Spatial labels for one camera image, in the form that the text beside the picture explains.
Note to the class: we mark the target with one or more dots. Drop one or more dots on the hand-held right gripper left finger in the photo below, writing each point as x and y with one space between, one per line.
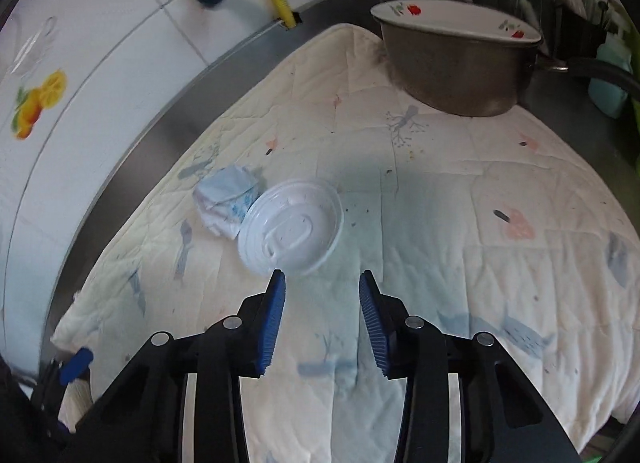
270 323

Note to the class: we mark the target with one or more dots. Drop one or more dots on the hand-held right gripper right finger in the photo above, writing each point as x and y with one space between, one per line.
375 323

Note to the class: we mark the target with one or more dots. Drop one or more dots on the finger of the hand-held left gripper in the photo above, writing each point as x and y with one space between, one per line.
76 365

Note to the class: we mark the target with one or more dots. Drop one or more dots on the white plastic lid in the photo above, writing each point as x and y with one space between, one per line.
290 228

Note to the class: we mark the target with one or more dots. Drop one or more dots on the green plastic bin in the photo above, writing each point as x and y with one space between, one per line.
596 458

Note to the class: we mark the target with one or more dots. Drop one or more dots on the white quilted mat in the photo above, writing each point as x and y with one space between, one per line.
450 243

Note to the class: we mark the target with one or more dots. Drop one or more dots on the crumpled white tissue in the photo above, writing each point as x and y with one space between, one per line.
225 198

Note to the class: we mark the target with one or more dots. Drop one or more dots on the metal cooking pot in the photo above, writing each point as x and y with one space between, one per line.
450 78

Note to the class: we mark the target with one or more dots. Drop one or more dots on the white flower print plate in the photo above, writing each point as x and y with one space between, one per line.
450 13

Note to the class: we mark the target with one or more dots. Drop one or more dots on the teal plastic bottle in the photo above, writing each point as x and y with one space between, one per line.
610 83

